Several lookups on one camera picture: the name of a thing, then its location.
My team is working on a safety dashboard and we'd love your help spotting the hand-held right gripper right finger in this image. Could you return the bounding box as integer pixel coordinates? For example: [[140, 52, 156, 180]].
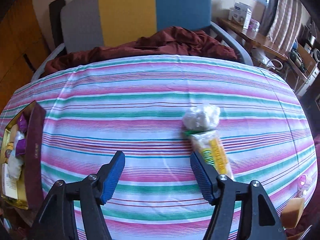
[[190, 152, 287, 240]]

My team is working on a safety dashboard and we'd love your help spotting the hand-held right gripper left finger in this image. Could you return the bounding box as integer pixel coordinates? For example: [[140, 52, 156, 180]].
[[27, 151, 125, 240]]

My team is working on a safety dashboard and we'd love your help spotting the green yellow snack packet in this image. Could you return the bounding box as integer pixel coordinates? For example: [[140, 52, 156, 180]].
[[184, 129, 234, 180]]

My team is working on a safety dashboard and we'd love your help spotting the maroon tin box gold inside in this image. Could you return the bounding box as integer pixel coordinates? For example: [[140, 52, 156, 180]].
[[0, 101, 47, 210]]

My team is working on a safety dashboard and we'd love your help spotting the small paper carton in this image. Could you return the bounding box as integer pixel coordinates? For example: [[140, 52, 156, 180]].
[[2, 170, 20, 199]]

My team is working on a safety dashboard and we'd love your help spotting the small white plastic bag ball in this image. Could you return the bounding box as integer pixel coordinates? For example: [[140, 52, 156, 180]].
[[182, 105, 221, 132]]

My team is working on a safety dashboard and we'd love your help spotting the striped tablecloth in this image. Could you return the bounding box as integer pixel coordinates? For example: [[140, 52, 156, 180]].
[[0, 54, 318, 240]]

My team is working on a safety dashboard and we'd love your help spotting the beige sponge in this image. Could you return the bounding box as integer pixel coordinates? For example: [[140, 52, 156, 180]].
[[280, 197, 305, 229]]

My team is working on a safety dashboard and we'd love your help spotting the pink clear packet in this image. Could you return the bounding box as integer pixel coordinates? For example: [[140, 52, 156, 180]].
[[298, 174, 313, 197]]

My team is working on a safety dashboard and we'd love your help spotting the dark red cloth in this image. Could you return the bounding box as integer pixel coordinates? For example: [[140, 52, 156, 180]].
[[44, 26, 238, 80]]

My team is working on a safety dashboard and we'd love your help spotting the wooden side table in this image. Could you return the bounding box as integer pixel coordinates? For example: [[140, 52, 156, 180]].
[[216, 17, 318, 95]]

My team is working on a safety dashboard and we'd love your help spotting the grey yellow blue chair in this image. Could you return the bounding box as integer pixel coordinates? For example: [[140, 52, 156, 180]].
[[32, 0, 253, 80]]

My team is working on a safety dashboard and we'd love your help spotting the small purple jar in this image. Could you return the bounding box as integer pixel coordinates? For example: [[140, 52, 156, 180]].
[[250, 19, 262, 32]]

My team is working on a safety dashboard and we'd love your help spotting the wooden wardrobe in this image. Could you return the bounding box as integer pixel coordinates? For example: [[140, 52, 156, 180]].
[[0, 0, 50, 100]]

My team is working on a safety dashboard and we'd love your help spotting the white printed box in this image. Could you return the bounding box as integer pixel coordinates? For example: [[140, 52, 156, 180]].
[[229, 2, 252, 29]]

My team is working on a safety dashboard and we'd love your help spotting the beige patterned curtain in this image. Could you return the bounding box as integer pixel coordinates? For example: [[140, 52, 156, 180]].
[[261, 0, 303, 53]]

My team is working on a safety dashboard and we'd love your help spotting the white cable loop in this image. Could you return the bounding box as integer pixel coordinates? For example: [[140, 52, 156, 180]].
[[267, 59, 284, 70]]

